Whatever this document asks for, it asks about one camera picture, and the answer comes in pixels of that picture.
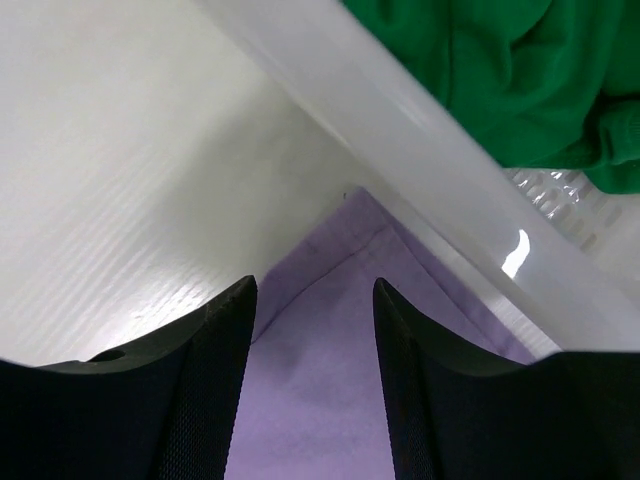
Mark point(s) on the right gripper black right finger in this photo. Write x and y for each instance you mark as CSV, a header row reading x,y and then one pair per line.
x,y
457,411

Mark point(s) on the purple t shirt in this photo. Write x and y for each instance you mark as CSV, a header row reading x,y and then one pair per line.
x,y
311,404

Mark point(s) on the white plastic basket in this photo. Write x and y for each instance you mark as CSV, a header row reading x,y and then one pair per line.
x,y
559,257

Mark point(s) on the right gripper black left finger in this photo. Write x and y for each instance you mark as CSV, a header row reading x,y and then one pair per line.
x,y
162,406

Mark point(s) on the green t shirt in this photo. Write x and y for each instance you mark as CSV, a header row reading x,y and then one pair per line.
x,y
537,84

